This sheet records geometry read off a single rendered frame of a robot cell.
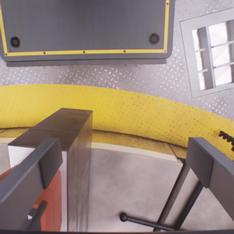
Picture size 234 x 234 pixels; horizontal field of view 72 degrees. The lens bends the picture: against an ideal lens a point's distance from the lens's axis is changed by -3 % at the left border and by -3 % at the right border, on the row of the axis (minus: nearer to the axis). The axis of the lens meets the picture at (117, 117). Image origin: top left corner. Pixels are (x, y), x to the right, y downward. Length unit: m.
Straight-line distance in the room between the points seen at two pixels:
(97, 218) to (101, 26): 0.94
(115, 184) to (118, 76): 0.60
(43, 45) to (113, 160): 0.58
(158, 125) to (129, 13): 0.67
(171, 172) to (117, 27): 0.69
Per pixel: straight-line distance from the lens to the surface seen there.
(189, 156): 0.17
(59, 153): 0.16
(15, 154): 0.44
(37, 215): 0.29
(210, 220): 1.18
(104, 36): 0.70
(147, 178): 0.88
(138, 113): 1.05
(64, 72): 1.06
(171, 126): 1.12
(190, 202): 1.00
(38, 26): 0.77
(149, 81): 1.03
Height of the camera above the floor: 1.01
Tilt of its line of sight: 74 degrees down
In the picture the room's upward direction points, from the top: 178 degrees counter-clockwise
